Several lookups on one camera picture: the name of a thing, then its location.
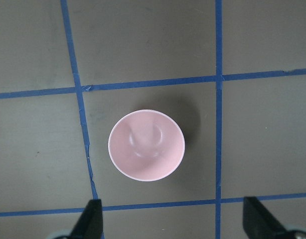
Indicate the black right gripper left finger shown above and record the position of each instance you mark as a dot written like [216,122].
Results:
[90,222]

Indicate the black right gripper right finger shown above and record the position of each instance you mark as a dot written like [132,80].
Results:
[259,223]

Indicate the pink bowl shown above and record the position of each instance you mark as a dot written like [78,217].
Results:
[146,145]

